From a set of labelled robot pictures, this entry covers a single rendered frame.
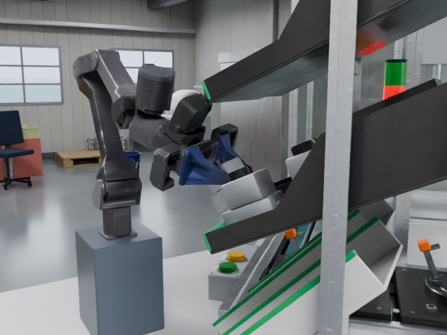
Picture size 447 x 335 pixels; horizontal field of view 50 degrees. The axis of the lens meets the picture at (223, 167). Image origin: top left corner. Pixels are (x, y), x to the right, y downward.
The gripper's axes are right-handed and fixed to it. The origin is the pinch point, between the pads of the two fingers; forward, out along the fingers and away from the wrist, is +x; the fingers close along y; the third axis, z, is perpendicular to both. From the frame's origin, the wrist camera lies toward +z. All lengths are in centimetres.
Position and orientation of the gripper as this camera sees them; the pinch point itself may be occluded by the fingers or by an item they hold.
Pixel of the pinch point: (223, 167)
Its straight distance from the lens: 71.4
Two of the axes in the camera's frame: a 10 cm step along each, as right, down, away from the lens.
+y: 5.6, -2.7, 7.9
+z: 2.1, -8.7, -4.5
